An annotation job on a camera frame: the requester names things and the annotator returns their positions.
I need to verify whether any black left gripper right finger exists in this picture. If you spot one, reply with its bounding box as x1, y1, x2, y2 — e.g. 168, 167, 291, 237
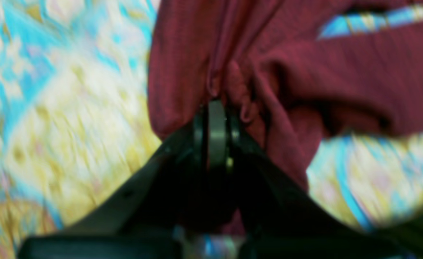
228, 116, 409, 259

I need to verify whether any maroon long-sleeve t-shirt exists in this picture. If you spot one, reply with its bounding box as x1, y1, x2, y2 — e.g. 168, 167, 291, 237
147, 0, 423, 236

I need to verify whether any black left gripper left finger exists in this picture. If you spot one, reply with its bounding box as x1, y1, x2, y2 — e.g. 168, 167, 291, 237
17, 100, 228, 259

